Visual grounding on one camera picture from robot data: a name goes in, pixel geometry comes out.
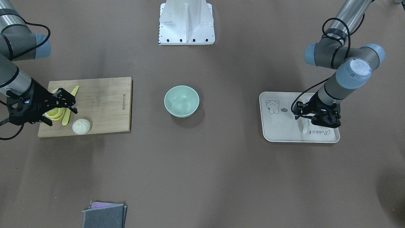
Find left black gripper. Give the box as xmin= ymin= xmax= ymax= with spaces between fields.
xmin=292 ymin=93 xmax=341 ymax=128

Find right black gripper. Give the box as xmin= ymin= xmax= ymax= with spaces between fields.
xmin=6 ymin=80 xmax=78 ymax=126

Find white ceramic spoon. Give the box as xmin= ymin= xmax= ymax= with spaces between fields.
xmin=302 ymin=118 xmax=310 ymax=134

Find white steamed bun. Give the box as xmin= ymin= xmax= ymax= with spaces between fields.
xmin=72 ymin=118 xmax=91 ymax=135

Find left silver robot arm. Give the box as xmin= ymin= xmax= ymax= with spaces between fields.
xmin=291 ymin=0 xmax=386 ymax=128

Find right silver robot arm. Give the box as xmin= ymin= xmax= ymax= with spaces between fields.
xmin=0 ymin=0 xmax=77 ymax=126

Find mint green bowl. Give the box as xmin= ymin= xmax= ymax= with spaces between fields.
xmin=164 ymin=85 xmax=200 ymax=118

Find stacked lemon slices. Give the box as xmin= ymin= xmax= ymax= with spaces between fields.
xmin=45 ymin=108 xmax=66 ymax=121

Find yellow plastic knife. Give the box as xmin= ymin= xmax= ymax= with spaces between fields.
xmin=62 ymin=85 xmax=80 ymax=126

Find cream rabbit tray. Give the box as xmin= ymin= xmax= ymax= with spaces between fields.
xmin=259 ymin=92 xmax=340 ymax=143

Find wooden cutting board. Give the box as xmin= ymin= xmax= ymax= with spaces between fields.
xmin=38 ymin=77 xmax=133 ymax=138

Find grey folded cloth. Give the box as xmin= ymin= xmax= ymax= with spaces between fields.
xmin=82 ymin=201 xmax=127 ymax=228

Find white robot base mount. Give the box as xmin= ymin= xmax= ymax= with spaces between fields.
xmin=158 ymin=0 xmax=215 ymax=45

